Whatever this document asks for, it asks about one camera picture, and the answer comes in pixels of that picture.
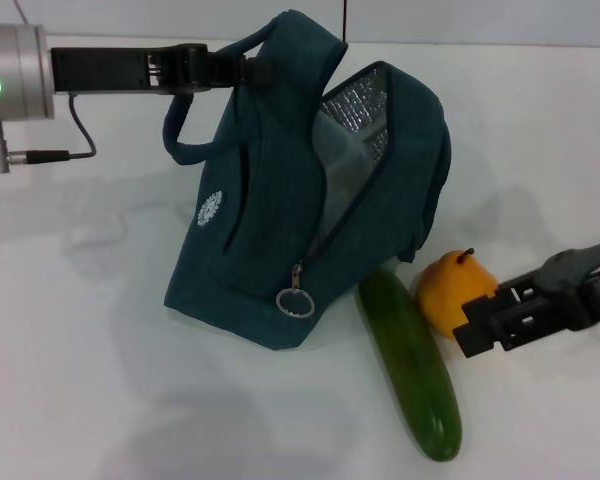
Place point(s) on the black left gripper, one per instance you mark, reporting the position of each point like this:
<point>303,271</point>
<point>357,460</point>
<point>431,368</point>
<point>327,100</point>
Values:
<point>100,70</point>

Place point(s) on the teal fabric lunch bag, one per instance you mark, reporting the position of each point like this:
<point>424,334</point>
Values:
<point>260,225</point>

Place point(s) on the green cucumber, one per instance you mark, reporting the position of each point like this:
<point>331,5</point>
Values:
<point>410,360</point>

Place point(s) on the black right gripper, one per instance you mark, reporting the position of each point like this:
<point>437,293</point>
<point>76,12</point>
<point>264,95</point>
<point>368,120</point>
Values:
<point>570,300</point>

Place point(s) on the orange yellow pear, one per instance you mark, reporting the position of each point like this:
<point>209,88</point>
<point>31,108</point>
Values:
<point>450,290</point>

